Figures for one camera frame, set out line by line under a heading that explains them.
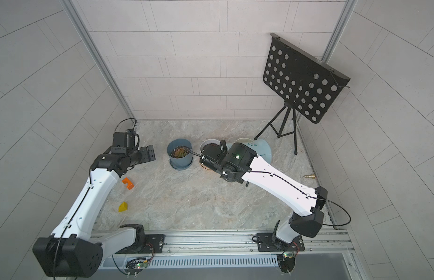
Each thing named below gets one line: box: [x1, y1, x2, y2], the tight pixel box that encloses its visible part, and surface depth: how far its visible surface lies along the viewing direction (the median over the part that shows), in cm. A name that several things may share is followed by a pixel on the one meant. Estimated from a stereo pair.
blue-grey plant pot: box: [166, 138, 194, 171], surface depth 94 cm
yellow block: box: [117, 201, 129, 213], surface depth 79 cm
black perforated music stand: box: [253, 33, 351, 156], surface depth 76 cm
